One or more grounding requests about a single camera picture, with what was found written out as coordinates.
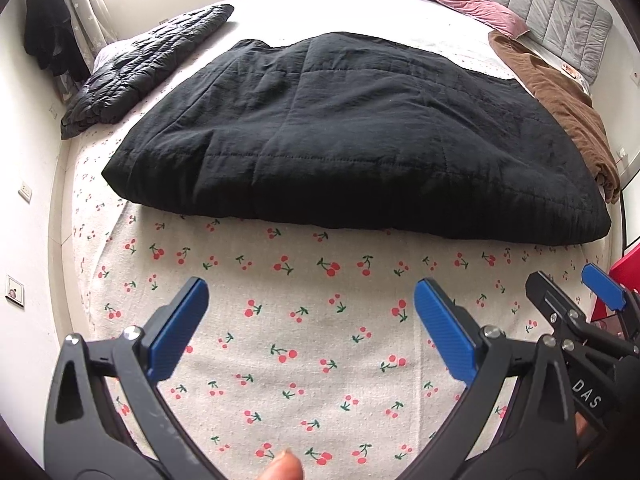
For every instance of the red box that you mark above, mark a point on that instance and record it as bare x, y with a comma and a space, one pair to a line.
625, 270

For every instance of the black padded coat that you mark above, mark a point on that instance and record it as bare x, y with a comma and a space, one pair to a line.
350, 135

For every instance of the person's left hand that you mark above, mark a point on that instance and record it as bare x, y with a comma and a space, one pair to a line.
282, 467

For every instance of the patterned sheer curtain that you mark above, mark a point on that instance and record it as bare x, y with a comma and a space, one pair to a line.
85, 5

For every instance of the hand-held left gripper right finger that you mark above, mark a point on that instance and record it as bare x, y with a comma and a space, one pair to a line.
445, 330

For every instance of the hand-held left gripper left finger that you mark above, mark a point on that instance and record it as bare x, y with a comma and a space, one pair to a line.
180, 325

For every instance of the cherry print blanket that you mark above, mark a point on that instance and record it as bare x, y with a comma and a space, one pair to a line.
300, 285

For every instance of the wall switch plate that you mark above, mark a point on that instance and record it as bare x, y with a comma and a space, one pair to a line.
15, 290

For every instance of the brown garment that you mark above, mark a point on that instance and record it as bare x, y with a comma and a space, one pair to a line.
565, 100

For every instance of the pink velvet pillow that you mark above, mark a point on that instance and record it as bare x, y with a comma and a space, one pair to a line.
470, 7

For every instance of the black quilted jacket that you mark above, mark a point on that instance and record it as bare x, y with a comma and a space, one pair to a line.
140, 65

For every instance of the grey padded headboard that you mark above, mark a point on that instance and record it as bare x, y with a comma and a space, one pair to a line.
550, 5

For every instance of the dark hanging clothes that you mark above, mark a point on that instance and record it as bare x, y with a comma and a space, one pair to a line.
50, 25

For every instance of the person's right hand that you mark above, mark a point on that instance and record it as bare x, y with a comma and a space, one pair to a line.
582, 432

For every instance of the bed with white sheet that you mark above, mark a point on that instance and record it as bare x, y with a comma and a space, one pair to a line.
350, 15

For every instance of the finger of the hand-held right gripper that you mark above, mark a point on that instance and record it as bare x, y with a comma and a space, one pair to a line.
560, 305
602, 285

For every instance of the small orange packet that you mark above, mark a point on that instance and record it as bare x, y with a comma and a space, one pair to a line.
571, 70

